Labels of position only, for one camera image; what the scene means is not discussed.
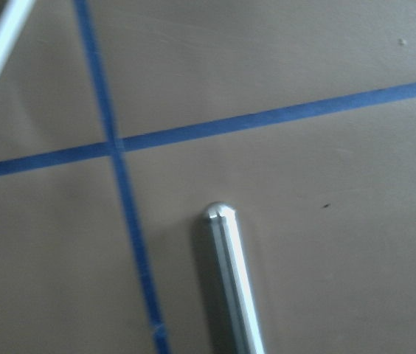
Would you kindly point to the steel muddler black tip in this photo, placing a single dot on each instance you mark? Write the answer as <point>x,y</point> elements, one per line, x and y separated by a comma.
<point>224,227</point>

